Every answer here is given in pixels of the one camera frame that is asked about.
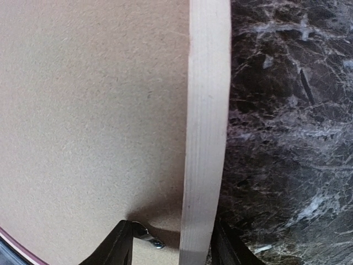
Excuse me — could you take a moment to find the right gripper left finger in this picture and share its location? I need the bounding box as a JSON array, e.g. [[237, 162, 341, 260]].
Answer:
[[79, 220, 133, 265]]

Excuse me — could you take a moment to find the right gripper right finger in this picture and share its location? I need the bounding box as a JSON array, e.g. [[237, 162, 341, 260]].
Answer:
[[212, 219, 265, 265]]

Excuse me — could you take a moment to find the metal frame turn clip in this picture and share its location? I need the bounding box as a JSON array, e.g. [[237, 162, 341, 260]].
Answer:
[[131, 221, 165, 249]]

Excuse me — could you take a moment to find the brown cardboard backing board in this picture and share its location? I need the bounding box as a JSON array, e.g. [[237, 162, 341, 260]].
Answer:
[[1, 1, 189, 264]]

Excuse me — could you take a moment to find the pink wooden picture frame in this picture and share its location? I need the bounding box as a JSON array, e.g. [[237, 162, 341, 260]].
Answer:
[[179, 1, 232, 265]]

